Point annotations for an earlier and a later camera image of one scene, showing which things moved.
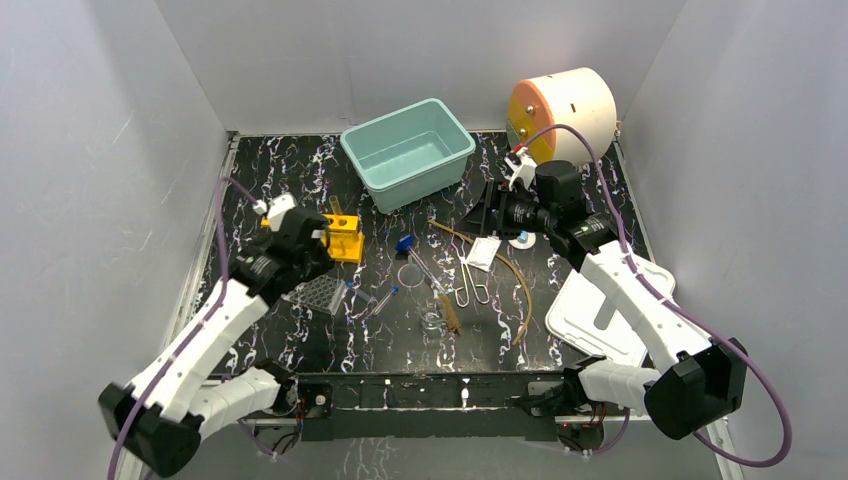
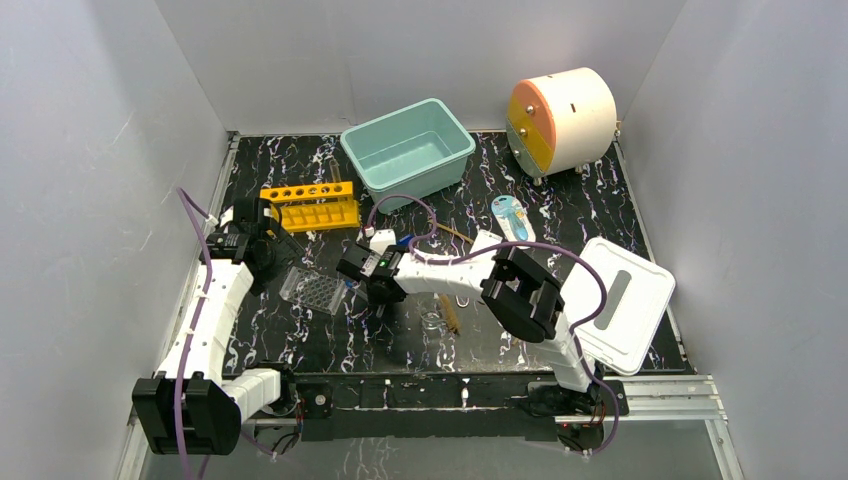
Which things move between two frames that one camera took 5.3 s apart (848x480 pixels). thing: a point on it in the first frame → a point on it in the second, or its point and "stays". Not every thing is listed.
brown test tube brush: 452,320 stays
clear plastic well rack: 320,292 stays
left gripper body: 318,240 → 279,244
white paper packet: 483,252 stays
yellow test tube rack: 343,238 → 314,206
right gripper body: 519,213 → 378,300
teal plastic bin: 409,155 stays
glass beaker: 433,324 stays
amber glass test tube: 335,204 → 334,169
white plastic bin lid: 588,315 stays
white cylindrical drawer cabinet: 582,98 stays
